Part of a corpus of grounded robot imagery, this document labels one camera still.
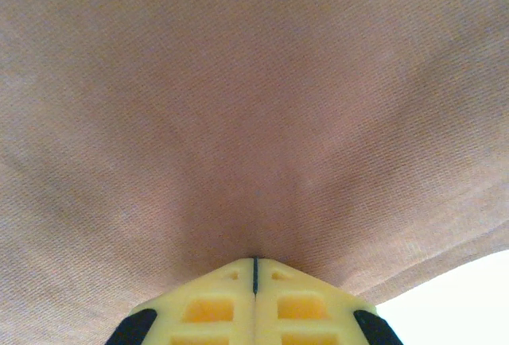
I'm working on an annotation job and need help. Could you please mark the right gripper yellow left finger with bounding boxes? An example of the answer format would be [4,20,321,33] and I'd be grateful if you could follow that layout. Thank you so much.
[105,257,255,345]

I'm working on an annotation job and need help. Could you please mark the brown long pants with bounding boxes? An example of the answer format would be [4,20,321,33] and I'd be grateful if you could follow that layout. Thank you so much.
[0,0,509,345]

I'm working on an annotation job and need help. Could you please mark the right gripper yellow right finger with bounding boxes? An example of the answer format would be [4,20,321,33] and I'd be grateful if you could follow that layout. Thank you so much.
[253,257,405,345]

